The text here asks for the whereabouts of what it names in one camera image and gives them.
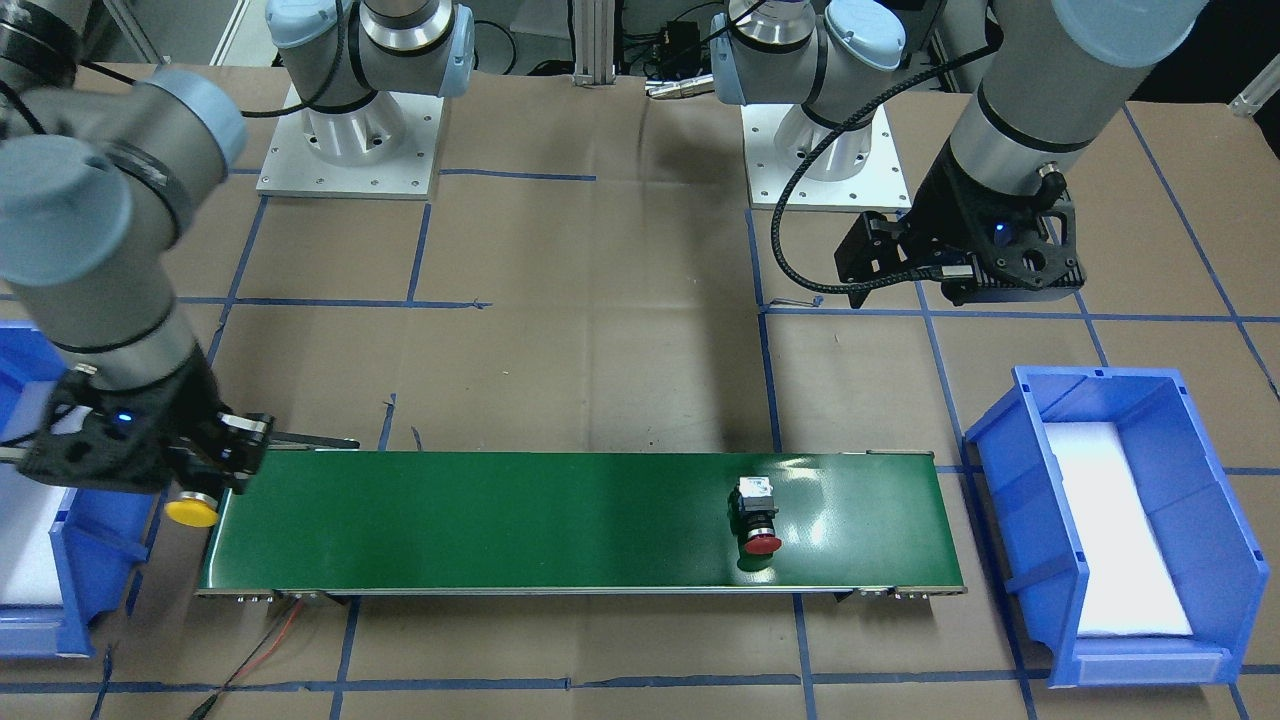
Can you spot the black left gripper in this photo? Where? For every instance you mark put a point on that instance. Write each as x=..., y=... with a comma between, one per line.
x=938, y=213

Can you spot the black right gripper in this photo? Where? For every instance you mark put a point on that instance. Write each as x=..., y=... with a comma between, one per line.
x=183, y=412

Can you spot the yellow mushroom push button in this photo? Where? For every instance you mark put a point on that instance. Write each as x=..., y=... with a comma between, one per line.
x=194, y=509

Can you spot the red mushroom push button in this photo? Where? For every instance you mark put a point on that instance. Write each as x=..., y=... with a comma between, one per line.
x=754, y=511

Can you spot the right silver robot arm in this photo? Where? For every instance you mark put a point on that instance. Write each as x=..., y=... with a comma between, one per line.
x=96, y=187

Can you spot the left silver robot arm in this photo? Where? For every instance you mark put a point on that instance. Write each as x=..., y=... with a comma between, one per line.
x=1060, y=71

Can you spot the blue bin with buttons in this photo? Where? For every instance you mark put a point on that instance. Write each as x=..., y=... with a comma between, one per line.
x=67, y=557

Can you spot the far blue plastic bin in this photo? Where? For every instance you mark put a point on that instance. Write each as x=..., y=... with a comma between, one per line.
x=1129, y=554

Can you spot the green conveyor belt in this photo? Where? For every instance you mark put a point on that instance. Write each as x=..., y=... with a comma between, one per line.
x=353, y=522

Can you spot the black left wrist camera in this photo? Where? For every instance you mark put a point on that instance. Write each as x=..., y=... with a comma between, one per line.
x=871, y=251

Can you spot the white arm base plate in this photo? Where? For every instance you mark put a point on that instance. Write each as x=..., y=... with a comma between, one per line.
x=860, y=171

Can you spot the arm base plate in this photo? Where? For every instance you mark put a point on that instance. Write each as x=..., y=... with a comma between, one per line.
x=386, y=150

